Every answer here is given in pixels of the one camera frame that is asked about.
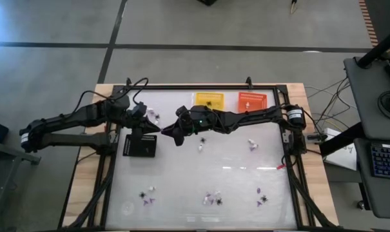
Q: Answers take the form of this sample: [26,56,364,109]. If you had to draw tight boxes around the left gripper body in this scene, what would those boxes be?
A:
[123,112,150,146]

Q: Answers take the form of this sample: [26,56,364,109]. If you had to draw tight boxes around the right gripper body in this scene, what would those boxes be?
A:
[174,106,219,146]

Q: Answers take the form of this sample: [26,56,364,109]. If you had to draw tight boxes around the black plastic basket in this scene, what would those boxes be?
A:
[122,134,158,159]

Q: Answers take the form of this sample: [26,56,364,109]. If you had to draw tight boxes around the yellow plastic basket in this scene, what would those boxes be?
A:
[194,92,226,112]

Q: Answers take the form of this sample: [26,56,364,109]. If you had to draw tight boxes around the orange plastic basket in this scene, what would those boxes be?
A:
[238,92,268,113]

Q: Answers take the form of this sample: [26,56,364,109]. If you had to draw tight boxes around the small white box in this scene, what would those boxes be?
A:
[323,127,343,142]

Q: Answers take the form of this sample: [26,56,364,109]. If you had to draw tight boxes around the grey metal stand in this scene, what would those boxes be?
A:
[0,140,43,232]

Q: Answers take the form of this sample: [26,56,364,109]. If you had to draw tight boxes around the black diagonal bar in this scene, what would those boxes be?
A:
[319,121,371,157]

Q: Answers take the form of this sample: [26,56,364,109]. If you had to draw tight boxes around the white paper sheet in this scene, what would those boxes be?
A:
[323,144,358,171]

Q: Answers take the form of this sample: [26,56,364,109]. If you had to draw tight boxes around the grey desk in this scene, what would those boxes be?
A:
[354,137,390,220]
[344,56,390,142]

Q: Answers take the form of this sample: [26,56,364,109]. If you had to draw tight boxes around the black round stand base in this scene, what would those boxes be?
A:
[377,90,390,122]

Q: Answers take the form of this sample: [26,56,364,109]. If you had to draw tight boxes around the backlit black keyboard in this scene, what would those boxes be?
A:
[370,144,390,180]

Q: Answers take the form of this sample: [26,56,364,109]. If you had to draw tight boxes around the black monitor pole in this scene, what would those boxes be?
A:
[355,24,390,69]

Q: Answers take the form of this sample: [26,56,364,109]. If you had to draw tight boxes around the dark mat with striped edge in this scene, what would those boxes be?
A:
[358,0,390,48]

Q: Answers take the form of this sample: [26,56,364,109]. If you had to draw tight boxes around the black aluminium table frame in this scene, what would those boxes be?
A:
[58,84,336,231]

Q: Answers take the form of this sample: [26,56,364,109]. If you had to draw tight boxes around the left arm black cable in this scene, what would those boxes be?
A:
[72,77,150,106]

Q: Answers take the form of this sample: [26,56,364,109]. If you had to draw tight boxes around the grey floor cable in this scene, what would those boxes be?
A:
[304,79,356,110]

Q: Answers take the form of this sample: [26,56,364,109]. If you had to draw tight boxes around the black floor cable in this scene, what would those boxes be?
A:
[310,77,358,130]

